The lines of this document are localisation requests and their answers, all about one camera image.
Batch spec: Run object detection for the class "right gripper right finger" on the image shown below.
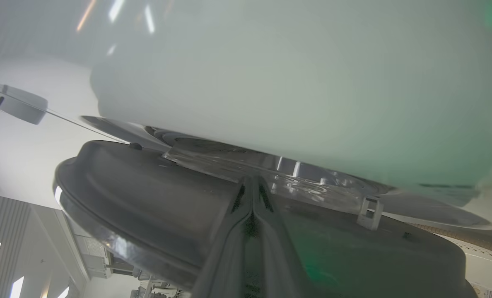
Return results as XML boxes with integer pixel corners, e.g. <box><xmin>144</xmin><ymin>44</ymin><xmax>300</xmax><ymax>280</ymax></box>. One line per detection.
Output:
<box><xmin>253</xmin><ymin>177</ymin><xmax>314</xmax><ymax>298</ymax></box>

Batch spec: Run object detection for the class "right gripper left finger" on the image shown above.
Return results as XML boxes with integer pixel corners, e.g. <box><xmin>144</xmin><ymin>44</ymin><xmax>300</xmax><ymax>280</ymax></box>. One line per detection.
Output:
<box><xmin>190</xmin><ymin>177</ymin><xmax>254</xmax><ymax>298</ymax></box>

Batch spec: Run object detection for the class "dark round washing machine door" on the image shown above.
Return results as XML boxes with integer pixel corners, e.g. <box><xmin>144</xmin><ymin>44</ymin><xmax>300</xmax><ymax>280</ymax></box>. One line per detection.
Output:
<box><xmin>53</xmin><ymin>140</ymin><xmax>478</xmax><ymax>298</ymax></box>

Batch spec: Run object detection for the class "grey plastic door latch hook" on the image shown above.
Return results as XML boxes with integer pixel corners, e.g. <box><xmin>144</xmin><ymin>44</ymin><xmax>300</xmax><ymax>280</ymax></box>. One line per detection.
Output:
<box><xmin>357</xmin><ymin>196</ymin><xmax>384</xmax><ymax>231</ymax></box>

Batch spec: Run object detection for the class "white front-load washing machine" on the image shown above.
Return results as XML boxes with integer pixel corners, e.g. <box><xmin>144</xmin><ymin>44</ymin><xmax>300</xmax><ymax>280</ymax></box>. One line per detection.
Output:
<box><xmin>80</xmin><ymin>0</ymin><xmax>492</xmax><ymax>298</ymax></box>

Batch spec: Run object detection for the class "cream basket with brown rim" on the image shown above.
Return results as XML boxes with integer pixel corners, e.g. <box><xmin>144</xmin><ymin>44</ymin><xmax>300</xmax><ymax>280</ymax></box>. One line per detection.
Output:
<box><xmin>408</xmin><ymin>223</ymin><xmax>492</xmax><ymax>282</ymax></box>

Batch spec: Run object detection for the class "round white ceiling fixture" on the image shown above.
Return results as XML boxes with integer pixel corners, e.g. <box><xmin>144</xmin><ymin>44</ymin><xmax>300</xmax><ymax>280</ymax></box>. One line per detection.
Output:
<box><xmin>0</xmin><ymin>83</ymin><xmax>48</xmax><ymax>125</ymax></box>

